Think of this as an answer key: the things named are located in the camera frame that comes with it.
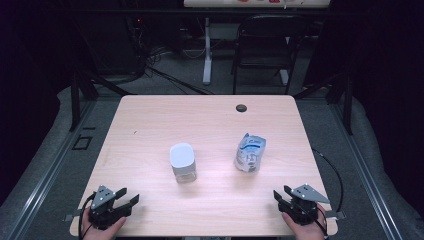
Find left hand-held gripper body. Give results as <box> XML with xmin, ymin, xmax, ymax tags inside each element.
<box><xmin>87</xmin><ymin>184</ymin><xmax>129</xmax><ymax>231</ymax></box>

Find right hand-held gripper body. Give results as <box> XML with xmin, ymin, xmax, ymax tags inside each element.
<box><xmin>279</xmin><ymin>183</ymin><xmax>331</xmax><ymax>226</ymax></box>

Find white and blue pouch bag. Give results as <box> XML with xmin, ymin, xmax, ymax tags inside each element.
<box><xmin>233</xmin><ymin>132</ymin><xmax>268</xmax><ymax>174</ymax></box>

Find clear jar with white lid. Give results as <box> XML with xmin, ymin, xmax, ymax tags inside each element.
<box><xmin>169</xmin><ymin>142</ymin><xmax>198</xmax><ymax>184</ymax></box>

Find person's right hand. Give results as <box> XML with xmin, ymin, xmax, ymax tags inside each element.
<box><xmin>281</xmin><ymin>203</ymin><xmax>329</xmax><ymax>240</ymax></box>

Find person's left hand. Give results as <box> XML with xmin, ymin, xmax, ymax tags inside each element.
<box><xmin>81</xmin><ymin>206</ymin><xmax>128</xmax><ymax>240</ymax></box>

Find grey tape strip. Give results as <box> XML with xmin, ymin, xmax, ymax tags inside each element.
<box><xmin>324</xmin><ymin>209</ymin><xmax>347</xmax><ymax>221</ymax></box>
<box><xmin>64</xmin><ymin>209</ymin><xmax>84</xmax><ymax>223</ymax></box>

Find white desk leg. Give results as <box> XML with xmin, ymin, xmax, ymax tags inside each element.
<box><xmin>202</xmin><ymin>17</ymin><xmax>213</xmax><ymax>86</ymax></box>

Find black folding chair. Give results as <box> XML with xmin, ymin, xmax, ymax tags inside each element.
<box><xmin>231</xmin><ymin>14</ymin><xmax>309</xmax><ymax>95</ymax></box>

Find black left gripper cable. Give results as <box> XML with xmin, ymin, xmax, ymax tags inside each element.
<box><xmin>77</xmin><ymin>193</ymin><xmax>96</xmax><ymax>240</ymax></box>

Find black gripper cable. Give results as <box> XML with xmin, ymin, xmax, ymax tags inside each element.
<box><xmin>77</xmin><ymin>193</ymin><xmax>96</xmax><ymax>240</ymax></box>
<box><xmin>299</xmin><ymin>199</ymin><xmax>330</xmax><ymax>239</ymax></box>

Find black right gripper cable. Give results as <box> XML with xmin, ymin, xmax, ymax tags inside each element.
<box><xmin>299</xmin><ymin>199</ymin><xmax>330</xmax><ymax>239</ymax></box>

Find thin black floor cable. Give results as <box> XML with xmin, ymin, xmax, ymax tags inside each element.
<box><xmin>311</xmin><ymin>148</ymin><xmax>345</xmax><ymax>213</ymax></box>

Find aluminium floor rail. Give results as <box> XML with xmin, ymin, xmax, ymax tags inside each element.
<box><xmin>328</xmin><ymin>99</ymin><xmax>405</xmax><ymax>240</ymax></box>
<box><xmin>5</xmin><ymin>99</ymin><xmax>98</xmax><ymax>240</ymax></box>

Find black metal frame post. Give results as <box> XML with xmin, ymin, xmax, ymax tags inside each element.
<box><xmin>343</xmin><ymin>74</ymin><xmax>354</xmax><ymax>136</ymax></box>
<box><xmin>69</xmin><ymin>71</ymin><xmax>82</xmax><ymax>132</ymax></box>

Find bundle of floor cables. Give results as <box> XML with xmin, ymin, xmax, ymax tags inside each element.
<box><xmin>144</xmin><ymin>46</ymin><xmax>216</xmax><ymax>96</ymax></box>

